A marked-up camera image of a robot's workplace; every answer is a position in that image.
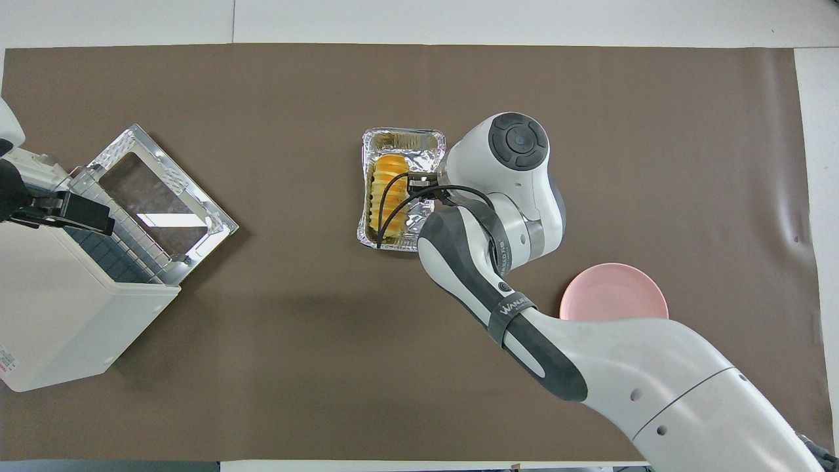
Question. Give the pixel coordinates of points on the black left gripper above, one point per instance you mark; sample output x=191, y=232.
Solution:
x=12, y=193

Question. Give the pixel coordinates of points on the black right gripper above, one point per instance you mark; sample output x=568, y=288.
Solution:
x=423, y=183

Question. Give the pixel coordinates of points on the silver foil baking tray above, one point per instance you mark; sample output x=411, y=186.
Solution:
x=419, y=157

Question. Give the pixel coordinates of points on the yellow ridged bread loaf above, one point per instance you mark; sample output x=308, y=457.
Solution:
x=383, y=167

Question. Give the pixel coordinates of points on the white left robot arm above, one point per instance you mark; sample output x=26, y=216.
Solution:
x=8, y=121

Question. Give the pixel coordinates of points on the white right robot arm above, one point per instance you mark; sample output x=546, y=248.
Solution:
x=655, y=367

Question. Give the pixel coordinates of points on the glass oven door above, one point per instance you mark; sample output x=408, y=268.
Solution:
x=157, y=196

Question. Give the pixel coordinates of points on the cream toaster oven body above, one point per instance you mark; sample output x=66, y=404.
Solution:
x=59, y=314

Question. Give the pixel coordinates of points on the pink round plate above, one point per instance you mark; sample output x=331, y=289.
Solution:
x=609, y=288

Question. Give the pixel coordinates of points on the brown table mat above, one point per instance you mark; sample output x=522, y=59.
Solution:
x=262, y=360

